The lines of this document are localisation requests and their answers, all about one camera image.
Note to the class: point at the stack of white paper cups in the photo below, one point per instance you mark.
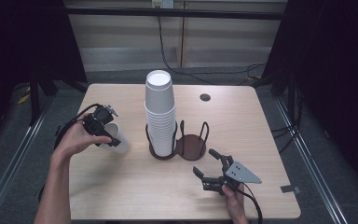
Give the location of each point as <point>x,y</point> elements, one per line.
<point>160,109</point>

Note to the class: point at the yellow tape piece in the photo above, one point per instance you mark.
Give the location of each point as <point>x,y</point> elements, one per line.
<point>24,99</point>

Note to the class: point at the dark brown double cup holder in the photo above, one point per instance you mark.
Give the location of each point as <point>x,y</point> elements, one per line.
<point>192,146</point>

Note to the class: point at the person's right hand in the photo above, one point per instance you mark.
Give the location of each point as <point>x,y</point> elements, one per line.
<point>236,205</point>

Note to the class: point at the black horizontal metal bar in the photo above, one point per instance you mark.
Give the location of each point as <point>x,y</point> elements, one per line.
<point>199,13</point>

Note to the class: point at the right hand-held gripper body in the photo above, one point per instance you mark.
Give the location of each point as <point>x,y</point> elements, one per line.
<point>239,174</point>

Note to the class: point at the round black table grommet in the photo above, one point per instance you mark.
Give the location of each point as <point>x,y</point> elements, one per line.
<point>205,97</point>

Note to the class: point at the black metal stand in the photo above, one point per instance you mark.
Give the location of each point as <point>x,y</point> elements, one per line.
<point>34,99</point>

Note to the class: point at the single white paper cup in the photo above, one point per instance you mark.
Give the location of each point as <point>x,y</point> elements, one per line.
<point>119,137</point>

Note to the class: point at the metal floor rail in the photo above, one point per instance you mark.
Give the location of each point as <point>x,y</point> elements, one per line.
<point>310,168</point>
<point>15,155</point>

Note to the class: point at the person's left hand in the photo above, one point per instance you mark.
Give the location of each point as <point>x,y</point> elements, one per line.
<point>74,140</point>

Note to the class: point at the grey tape strip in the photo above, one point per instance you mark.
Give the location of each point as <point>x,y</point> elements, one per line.
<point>289,189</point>

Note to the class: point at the dark curtain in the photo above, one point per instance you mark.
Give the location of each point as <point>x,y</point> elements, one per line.
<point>21,40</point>
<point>338,77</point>

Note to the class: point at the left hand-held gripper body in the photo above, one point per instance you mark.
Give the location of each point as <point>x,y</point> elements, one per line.
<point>98,119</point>

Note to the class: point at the white wall power outlet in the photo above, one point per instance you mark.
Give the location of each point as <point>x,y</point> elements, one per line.
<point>163,3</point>

